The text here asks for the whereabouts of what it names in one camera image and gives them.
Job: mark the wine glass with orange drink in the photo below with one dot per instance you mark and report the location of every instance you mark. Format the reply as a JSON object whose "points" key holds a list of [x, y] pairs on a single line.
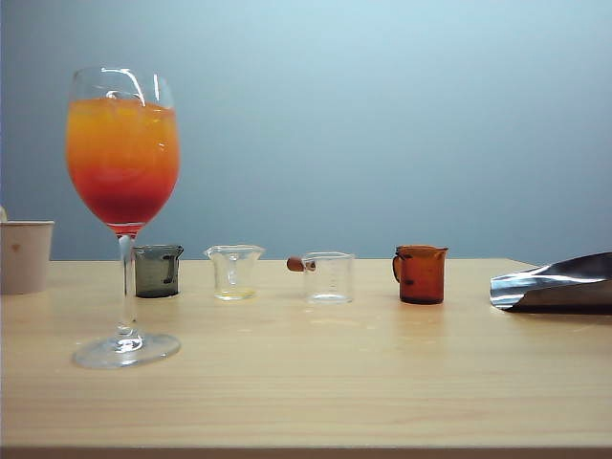
{"points": [[123, 162]]}

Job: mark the dark grey measuring cup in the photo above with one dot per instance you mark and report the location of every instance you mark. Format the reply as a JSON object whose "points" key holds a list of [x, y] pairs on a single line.
{"points": [[153, 277]]}

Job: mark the clear cup with wooden knob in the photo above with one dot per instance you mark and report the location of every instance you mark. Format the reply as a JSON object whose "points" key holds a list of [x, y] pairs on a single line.
{"points": [[330, 282]]}

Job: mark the silver foil bag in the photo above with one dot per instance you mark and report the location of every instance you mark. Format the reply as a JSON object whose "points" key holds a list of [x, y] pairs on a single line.
{"points": [[559, 284]]}

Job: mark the amber measuring cup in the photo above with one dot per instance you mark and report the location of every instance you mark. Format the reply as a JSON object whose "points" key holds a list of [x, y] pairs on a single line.
{"points": [[423, 275]]}

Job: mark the pale item in paper cup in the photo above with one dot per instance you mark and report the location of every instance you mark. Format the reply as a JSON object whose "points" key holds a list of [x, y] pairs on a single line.
{"points": [[2, 214]]}

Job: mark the clear flared measuring cup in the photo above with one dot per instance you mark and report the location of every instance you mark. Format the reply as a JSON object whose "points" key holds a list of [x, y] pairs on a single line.
{"points": [[234, 275]]}

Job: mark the white paper cup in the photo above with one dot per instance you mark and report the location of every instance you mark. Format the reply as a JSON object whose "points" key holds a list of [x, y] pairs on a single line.
{"points": [[24, 258]]}

